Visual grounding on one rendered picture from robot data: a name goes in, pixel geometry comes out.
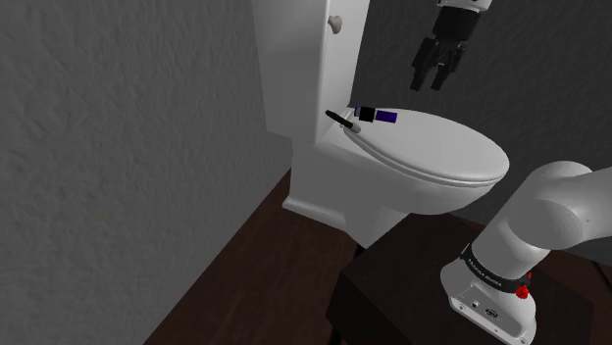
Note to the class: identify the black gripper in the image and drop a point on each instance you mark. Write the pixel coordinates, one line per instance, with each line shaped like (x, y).
(454, 25)

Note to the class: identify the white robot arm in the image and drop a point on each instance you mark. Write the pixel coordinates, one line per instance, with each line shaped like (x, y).
(540, 215)

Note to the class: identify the purple and black tube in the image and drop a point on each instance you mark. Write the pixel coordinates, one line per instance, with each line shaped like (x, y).
(377, 114)

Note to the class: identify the white toilet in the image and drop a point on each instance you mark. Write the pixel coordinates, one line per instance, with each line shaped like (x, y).
(406, 157)

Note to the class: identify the black pen with grey cap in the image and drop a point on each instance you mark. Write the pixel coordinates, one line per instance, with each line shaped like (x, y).
(341, 120)

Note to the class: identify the dark robot stand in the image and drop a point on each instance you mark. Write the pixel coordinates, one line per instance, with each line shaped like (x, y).
(406, 286)

